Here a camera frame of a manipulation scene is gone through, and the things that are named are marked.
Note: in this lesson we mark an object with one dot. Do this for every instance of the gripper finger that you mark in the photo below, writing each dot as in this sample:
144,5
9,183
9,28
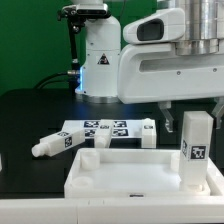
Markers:
218,111

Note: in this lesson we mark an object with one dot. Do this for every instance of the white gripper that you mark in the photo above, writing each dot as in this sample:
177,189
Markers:
154,73

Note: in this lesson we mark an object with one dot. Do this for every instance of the white desk tabletop tray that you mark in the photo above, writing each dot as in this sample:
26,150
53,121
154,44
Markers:
124,173

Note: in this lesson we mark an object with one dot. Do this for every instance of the white marker sheet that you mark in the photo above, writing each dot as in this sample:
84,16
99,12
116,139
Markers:
119,129

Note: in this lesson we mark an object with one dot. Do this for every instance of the white L-shaped fence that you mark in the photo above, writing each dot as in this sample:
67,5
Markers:
132,210

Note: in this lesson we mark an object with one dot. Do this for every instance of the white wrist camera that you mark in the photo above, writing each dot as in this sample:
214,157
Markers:
165,25

